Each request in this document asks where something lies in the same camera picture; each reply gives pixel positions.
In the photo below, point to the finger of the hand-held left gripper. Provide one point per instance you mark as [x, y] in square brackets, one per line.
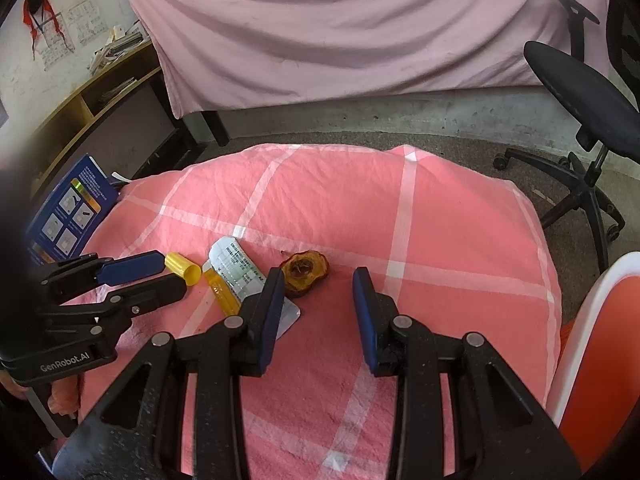
[150, 292]
[130, 267]

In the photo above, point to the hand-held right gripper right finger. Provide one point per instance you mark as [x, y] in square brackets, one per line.
[362, 310]

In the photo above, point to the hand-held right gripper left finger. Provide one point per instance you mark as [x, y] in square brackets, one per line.
[272, 310]

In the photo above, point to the yellow plastic cap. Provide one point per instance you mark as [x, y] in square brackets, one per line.
[182, 267]

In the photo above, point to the brown dried fruit piece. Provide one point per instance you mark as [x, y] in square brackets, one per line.
[305, 272]

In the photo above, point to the blue cardboard box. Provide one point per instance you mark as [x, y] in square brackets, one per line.
[70, 210]

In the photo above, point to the person's left hand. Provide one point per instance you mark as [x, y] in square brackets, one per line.
[65, 397]

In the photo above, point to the amber pill bottle white label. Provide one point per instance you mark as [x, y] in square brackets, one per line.
[222, 295]

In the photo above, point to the white printed packet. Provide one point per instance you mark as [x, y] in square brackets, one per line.
[235, 265]

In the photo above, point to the pink checked tablecloth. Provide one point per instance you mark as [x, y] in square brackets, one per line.
[425, 210]

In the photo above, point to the black table leg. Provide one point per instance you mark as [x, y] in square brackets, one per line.
[216, 127]

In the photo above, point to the wooden shelf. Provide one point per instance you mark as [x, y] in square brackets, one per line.
[75, 105]

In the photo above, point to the flat pile of papers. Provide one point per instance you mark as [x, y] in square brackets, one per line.
[117, 91]

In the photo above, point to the stack of papers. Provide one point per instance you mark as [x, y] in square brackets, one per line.
[117, 47]

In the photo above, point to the white rimmed round bin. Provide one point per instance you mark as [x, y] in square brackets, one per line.
[610, 350]

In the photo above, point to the red ribbon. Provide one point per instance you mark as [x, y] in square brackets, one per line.
[29, 17]

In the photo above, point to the pink backdrop cloth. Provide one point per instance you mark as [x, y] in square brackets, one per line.
[325, 25]

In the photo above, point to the black office chair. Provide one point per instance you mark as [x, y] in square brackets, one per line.
[575, 80]

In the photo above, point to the white wall calendar sheets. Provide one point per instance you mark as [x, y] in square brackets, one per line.
[85, 20]

